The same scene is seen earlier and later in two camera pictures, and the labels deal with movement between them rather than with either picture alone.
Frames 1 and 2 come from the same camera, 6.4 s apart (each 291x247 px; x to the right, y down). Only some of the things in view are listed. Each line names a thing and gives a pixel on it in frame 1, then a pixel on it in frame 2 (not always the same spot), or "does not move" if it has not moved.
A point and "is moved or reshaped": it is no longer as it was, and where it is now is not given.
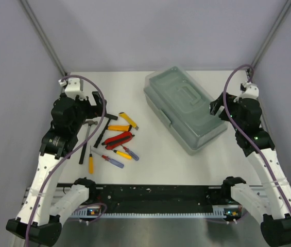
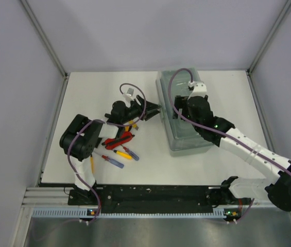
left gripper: [86, 103] -> [153, 108]
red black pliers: [114, 141] does not move
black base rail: [158, 197] does not move
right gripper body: [232, 106] -> [180, 105]
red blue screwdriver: [111, 160] does not move
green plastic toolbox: [180, 105] is moved or reshaped
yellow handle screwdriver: [90, 163] does not move
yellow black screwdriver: [123, 154] does not move
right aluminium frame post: [272, 33] does not move
